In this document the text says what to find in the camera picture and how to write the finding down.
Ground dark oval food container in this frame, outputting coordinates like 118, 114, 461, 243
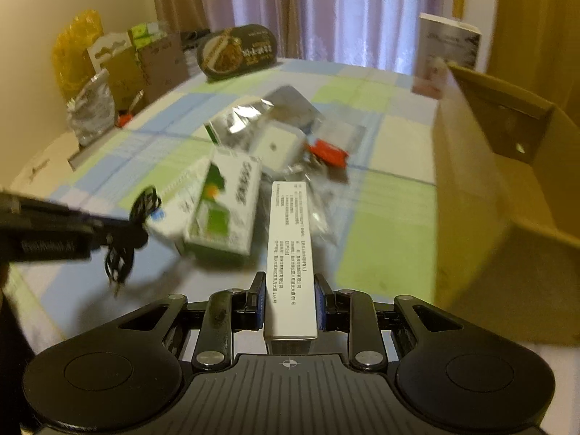
196, 24, 277, 80

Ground wooden door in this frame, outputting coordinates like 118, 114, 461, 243
486, 0, 579, 121

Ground purple curtain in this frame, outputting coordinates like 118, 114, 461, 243
154, 0, 442, 74

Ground white chair back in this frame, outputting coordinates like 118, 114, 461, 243
87, 33, 131, 73

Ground brown paper bag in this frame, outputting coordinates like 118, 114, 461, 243
104, 33, 189, 111

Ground black cable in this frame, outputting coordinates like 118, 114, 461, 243
102, 185, 163, 287

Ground brown cardboard box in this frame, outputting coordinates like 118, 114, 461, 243
432, 65, 579, 346

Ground silver crumpled bag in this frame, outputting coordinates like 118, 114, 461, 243
67, 69, 117, 147

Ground yellow plastic bag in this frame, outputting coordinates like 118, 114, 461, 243
51, 10, 104, 102

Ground orange scissors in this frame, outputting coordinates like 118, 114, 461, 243
115, 90, 145, 128

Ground white green tablet box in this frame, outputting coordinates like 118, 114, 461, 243
145, 157, 210, 254

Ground white square night light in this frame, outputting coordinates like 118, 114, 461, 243
249, 121, 307, 176

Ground red snack packet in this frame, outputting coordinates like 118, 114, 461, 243
309, 140, 349, 169

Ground clear plastic hook package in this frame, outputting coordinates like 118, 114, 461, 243
282, 159, 337, 245

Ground white humidifier box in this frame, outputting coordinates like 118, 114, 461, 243
411, 13, 482, 99

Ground clear plastic bag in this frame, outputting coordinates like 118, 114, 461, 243
312, 116, 366, 153

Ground green tissue packs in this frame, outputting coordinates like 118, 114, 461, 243
128, 22, 168, 50

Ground silver foil pouch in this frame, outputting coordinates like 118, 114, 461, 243
204, 86, 326, 151

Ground long white medicine box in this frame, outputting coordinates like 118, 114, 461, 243
265, 182, 318, 341

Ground green white spray box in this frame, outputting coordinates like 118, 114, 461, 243
184, 146, 261, 259

